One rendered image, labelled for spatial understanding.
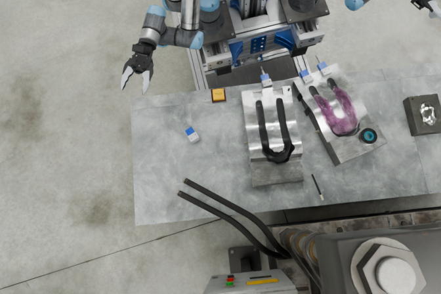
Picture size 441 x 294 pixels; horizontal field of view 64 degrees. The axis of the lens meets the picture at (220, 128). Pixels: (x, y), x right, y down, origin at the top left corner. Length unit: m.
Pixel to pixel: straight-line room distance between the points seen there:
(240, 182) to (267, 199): 0.16
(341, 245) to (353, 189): 1.29
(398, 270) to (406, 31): 2.82
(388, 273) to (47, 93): 2.94
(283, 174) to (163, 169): 0.63
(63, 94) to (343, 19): 2.40
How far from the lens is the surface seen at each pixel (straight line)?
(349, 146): 1.86
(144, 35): 1.40
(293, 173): 1.83
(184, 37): 1.48
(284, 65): 2.71
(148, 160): 1.94
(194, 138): 1.86
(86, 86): 3.12
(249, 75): 2.66
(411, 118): 2.08
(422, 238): 0.72
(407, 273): 0.65
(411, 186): 2.05
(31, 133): 3.20
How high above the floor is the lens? 2.65
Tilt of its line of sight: 75 degrees down
